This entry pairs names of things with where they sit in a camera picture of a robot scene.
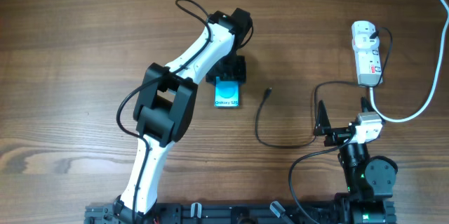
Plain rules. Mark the Galaxy S25 smartphone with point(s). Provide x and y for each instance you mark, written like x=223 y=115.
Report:
x=226 y=93

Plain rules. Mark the white USB charger plug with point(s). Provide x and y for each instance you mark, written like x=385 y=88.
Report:
x=364 y=42

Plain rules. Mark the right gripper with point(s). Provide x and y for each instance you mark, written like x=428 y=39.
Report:
x=336 y=135

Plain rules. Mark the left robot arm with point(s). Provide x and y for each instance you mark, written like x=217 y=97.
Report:
x=166 y=99

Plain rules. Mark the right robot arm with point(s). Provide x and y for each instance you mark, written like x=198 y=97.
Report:
x=370 y=180

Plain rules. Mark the white power strip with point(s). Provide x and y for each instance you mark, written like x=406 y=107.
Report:
x=368 y=63

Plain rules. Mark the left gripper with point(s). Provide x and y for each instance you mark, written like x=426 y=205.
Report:
x=237 y=74

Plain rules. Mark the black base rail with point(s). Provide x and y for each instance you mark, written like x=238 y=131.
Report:
x=321 y=212

